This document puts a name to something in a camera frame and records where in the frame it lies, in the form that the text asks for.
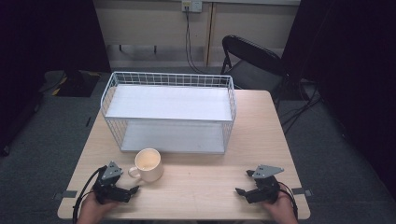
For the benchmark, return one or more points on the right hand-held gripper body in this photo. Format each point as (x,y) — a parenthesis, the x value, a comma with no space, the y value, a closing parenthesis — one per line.
(264,191)

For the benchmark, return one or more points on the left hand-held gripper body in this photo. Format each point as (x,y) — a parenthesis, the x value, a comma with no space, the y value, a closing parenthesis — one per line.
(109,191)

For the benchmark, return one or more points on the cream ceramic mug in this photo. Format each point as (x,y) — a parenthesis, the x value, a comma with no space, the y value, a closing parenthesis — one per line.
(150,171)

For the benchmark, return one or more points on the person's left hand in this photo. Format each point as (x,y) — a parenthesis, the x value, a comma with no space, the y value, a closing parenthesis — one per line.
(91,211)

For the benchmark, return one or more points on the person's right hand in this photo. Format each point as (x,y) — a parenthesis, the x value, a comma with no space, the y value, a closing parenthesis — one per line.
(281,211)

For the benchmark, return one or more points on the grey tape strip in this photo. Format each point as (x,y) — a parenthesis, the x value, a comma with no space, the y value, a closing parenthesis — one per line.
(300,191)
(67,194)

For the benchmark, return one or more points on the black stand base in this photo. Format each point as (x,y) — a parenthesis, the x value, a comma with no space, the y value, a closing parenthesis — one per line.
(76,84)

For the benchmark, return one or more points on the black folding chair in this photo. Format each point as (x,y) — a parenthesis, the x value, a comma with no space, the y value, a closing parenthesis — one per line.
(252,53)

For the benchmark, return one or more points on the dark curtain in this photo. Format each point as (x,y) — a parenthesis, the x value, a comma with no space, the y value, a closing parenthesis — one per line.
(358,62)
(34,46)

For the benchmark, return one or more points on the white wall socket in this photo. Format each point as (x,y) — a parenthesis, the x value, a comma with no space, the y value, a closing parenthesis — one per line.
(191,5)

